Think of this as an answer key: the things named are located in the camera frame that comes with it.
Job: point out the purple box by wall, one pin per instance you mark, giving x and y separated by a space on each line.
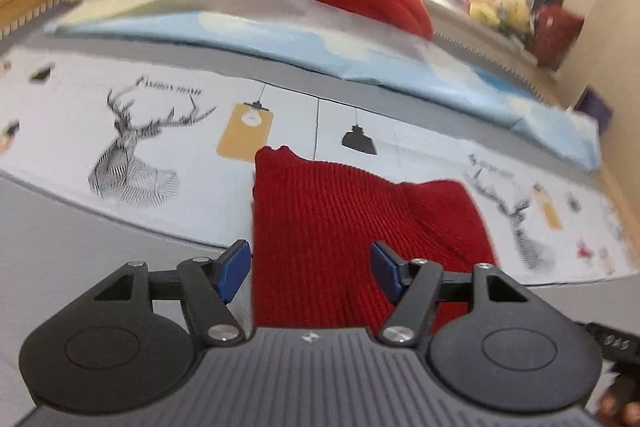
593 105

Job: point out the person's right hand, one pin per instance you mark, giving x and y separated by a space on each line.
612 412

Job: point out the dark red knit sweater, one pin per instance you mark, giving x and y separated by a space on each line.
314 223

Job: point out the dark red bag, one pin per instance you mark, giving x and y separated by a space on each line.
555 31

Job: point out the light blue folded quilt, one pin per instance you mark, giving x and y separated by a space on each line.
333 42

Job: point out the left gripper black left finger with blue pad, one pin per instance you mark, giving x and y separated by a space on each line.
134 337

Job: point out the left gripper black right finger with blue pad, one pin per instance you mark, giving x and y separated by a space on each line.
487 338

